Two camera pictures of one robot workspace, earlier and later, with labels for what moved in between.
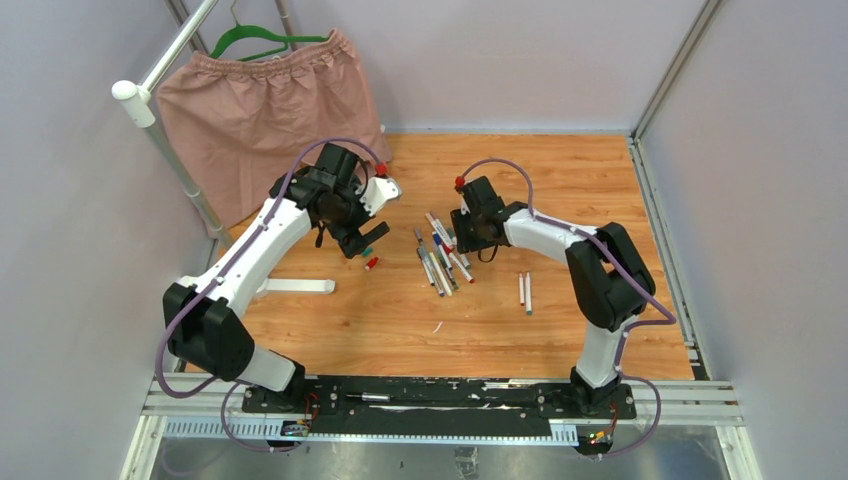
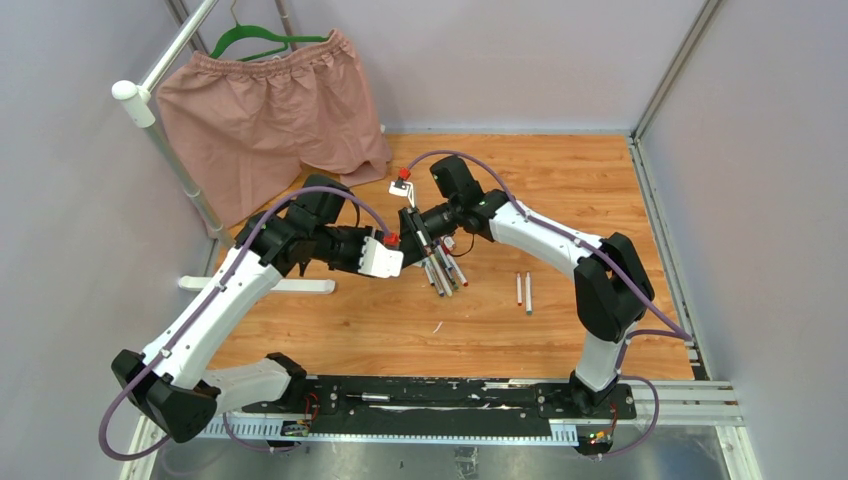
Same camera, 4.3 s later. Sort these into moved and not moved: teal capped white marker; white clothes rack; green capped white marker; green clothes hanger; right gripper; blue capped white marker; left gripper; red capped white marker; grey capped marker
Moved: green capped white marker; left gripper; right gripper
Not moved: blue capped white marker; teal capped white marker; green clothes hanger; white clothes rack; red capped white marker; grey capped marker
